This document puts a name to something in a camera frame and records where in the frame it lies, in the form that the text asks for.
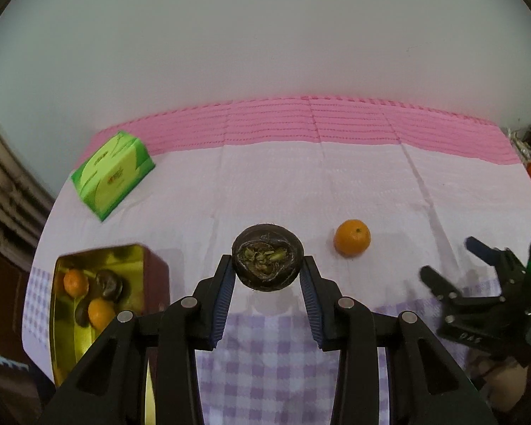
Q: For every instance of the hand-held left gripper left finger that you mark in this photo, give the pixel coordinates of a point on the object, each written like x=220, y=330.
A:
x=221, y=305

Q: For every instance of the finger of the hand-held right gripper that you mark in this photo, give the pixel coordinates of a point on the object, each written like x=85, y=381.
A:
x=496, y=259
x=438, y=285

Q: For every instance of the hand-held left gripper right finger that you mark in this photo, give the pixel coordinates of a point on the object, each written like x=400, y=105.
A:
x=312, y=305

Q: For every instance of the dark brown mangosteen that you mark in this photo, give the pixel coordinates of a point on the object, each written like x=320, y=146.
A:
x=265, y=256

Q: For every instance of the gold metal tin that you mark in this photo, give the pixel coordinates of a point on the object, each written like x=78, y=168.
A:
x=157, y=274

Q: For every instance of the mandarin orange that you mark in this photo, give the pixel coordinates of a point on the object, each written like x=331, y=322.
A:
x=352, y=237
x=100, y=314
x=76, y=283

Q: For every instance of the dark brown water chestnut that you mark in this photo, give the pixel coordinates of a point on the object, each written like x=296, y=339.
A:
x=80, y=314
x=109, y=284

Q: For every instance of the person's right hand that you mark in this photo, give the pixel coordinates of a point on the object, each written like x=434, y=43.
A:
x=507, y=385

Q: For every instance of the shiny crumpled wrapper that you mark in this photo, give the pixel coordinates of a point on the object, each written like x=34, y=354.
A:
x=522, y=144

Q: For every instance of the green tissue pack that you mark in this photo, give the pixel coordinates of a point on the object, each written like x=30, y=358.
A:
x=112, y=175

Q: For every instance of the pale blue striped object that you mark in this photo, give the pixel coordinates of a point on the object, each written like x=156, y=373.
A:
x=4, y=359

